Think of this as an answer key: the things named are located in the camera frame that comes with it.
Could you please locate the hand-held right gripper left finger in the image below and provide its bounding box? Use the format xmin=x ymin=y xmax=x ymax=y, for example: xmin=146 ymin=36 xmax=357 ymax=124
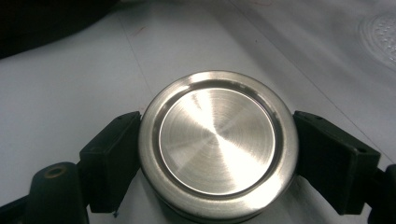
xmin=78 ymin=110 xmax=142 ymax=215

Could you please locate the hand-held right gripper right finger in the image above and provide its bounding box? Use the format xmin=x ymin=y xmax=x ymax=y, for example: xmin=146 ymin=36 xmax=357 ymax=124
xmin=292 ymin=110 xmax=382 ymax=217

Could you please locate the clear glass jar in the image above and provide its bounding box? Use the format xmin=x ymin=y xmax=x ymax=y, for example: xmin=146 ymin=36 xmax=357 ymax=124
xmin=357 ymin=11 xmax=396 ymax=72

